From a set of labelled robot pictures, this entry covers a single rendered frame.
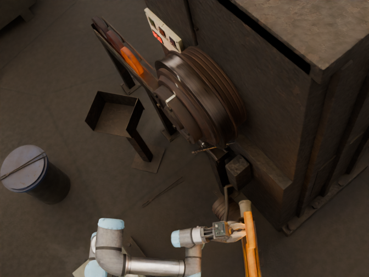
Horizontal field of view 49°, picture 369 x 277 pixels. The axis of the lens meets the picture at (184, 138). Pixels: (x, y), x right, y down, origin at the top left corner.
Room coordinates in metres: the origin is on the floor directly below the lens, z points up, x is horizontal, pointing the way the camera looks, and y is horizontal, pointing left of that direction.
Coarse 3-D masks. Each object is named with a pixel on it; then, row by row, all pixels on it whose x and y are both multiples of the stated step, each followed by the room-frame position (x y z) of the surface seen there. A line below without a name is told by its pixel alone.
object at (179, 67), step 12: (156, 60) 1.05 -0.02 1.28; (168, 60) 1.00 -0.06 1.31; (180, 60) 0.96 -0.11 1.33; (180, 72) 0.91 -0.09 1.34; (192, 72) 0.89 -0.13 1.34; (192, 84) 0.84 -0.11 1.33; (204, 84) 0.82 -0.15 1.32; (204, 96) 0.79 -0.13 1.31; (204, 108) 0.75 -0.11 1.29; (216, 108) 0.74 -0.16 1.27; (216, 120) 0.71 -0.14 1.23; (228, 120) 0.71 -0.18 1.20; (228, 132) 0.69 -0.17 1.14; (216, 144) 0.73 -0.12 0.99
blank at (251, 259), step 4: (248, 248) 0.31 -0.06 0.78; (252, 248) 0.30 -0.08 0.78; (248, 252) 0.29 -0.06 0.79; (252, 252) 0.28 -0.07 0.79; (248, 256) 0.28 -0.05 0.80; (252, 256) 0.27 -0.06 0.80; (248, 260) 0.26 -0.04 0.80; (252, 260) 0.26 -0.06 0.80; (248, 264) 0.25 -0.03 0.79; (252, 264) 0.24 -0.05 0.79; (248, 268) 0.23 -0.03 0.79; (252, 268) 0.23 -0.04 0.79; (252, 272) 0.21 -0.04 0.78; (256, 272) 0.22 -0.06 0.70; (252, 276) 0.20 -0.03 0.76; (256, 276) 0.19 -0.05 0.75
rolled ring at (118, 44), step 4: (108, 32) 1.80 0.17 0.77; (112, 32) 1.78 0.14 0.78; (108, 36) 1.80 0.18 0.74; (112, 36) 1.75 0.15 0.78; (116, 36) 1.74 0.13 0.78; (112, 40) 1.82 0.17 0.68; (116, 40) 1.72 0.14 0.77; (112, 44) 1.81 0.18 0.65; (116, 44) 1.70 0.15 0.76; (120, 44) 1.70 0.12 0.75; (116, 48) 1.78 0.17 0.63; (120, 48) 1.68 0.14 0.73; (120, 52) 1.74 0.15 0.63
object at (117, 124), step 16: (96, 96) 1.44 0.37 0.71; (112, 96) 1.42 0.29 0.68; (128, 96) 1.35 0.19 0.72; (96, 112) 1.39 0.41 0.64; (112, 112) 1.38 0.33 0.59; (128, 112) 1.32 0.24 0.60; (96, 128) 1.32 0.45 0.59; (112, 128) 1.27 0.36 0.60; (128, 128) 1.17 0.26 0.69; (144, 144) 1.29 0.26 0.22; (144, 160) 1.28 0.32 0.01; (160, 160) 1.24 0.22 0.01
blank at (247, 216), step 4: (244, 212) 0.44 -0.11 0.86; (248, 212) 0.43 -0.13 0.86; (244, 216) 0.42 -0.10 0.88; (248, 216) 0.41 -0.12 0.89; (244, 220) 0.41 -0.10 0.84; (248, 220) 0.39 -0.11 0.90; (252, 220) 0.39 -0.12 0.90; (248, 224) 0.38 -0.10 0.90; (252, 224) 0.37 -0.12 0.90; (248, 228) 0.36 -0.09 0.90; (252, 228) 0.36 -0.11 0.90; (248, 232) 0.35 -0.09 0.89; (252, 232) 0.34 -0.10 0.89; (248, 236) 0.33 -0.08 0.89; (252, 236) 0.33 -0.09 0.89; (248, 240) 0.32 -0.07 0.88; (252, 240) 0.32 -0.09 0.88; (248, 244) 0.31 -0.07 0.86; (252, 244) 0.30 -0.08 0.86
